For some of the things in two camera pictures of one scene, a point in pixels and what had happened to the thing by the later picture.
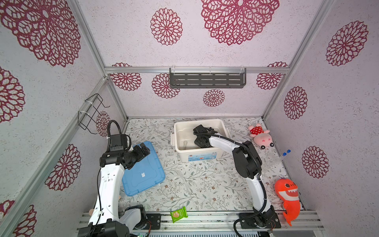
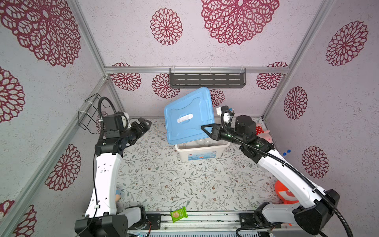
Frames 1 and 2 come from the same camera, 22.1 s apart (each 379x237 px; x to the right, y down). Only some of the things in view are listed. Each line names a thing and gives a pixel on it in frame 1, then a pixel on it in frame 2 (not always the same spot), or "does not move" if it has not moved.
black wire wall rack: (87, 117) does not move
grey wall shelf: (207, 78) does not move
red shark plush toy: (288, 191) does not move
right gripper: (196, 141) → (214, 134)
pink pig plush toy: (261, 137) does not move
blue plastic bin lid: (147, 173) → (185, 116)
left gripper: (140, 154) → (139, 132)
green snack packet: (178, 214) does not move
